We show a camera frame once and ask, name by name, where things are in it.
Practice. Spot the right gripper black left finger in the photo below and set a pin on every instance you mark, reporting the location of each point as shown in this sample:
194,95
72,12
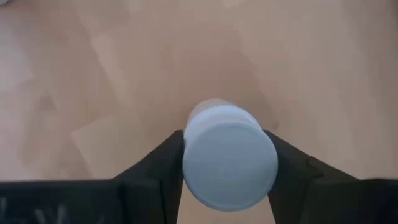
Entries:
155,174

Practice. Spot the slim white pill bottle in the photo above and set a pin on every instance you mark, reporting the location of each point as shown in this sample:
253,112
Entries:
230,161

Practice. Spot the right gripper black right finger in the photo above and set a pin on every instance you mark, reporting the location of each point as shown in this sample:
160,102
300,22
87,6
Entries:
292,171

